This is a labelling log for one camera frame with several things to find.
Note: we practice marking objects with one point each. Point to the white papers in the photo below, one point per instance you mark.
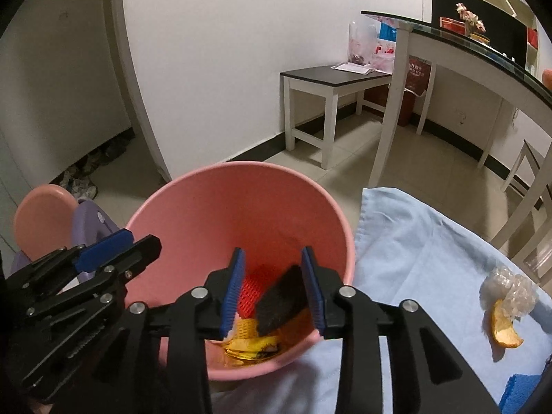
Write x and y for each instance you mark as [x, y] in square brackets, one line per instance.
[351, 68]

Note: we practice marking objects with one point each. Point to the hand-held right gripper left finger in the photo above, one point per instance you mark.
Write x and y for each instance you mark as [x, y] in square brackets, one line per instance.
[233, 293]

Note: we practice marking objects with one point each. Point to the white table with glass top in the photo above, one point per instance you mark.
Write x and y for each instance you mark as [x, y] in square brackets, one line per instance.
[453, 47]

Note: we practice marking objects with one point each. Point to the pink plastic bucket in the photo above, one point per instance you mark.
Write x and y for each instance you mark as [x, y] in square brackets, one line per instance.
[241, 207]

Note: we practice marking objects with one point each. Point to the clear crumpled plastic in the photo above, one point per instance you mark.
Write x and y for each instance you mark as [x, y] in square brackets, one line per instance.
[513, 293]

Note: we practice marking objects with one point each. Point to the peach round plastic lid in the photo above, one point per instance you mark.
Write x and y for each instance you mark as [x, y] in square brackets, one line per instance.
[41, 220]

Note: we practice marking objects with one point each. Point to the clear plastic bag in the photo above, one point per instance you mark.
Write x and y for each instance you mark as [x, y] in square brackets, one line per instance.
[366, 39]

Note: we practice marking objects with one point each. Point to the orange peel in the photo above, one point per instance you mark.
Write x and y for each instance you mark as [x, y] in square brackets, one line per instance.
[502, 332]

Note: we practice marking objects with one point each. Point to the yellow foam net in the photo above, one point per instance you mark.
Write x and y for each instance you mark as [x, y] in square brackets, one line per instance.
[246, 327]

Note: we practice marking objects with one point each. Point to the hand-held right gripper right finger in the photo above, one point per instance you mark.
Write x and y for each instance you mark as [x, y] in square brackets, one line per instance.
[312, 293]

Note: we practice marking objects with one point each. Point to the light blue cloth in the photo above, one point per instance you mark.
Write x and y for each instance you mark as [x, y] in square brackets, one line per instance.
[409, 267]

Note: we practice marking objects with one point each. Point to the dark top white bench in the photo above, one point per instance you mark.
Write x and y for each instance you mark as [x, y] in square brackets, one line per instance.
[327, 75]

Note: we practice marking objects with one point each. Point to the purple plastic stool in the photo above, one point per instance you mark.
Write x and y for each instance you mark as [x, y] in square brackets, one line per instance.
[90, 224]

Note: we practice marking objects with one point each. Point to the blue foam net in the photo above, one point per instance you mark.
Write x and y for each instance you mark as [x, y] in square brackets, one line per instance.
[526, 392]

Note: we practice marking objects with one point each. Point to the red paper bag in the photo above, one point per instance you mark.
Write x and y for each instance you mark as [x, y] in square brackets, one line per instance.
[414, 82]

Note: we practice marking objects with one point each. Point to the banana peel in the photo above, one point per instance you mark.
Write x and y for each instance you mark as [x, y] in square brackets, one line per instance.
[248, 347]

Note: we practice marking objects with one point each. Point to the black foam net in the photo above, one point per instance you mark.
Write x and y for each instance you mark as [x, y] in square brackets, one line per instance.
[280, 302]

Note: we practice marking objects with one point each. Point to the orange red box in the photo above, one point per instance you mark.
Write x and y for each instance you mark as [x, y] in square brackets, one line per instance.
[450, 24]

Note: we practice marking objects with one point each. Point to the red foam net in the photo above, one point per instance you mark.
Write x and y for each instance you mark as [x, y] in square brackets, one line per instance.
[250, 297]

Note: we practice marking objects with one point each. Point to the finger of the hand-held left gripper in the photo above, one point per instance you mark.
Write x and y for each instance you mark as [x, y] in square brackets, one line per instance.
[103, 248]
[140, 254]

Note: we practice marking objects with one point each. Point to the flower bouquet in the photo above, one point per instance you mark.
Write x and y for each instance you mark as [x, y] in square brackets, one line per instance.
[471, 16]

